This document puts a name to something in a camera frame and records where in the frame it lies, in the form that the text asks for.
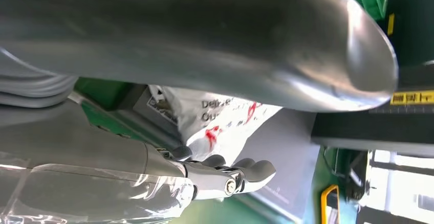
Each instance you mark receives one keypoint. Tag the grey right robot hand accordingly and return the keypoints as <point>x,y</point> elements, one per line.
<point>203,29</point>

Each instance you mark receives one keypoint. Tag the black inbound scanner machine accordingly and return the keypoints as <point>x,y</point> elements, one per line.
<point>281,154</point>

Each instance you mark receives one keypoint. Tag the phone in yellow case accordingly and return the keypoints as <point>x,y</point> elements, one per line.
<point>330,209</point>

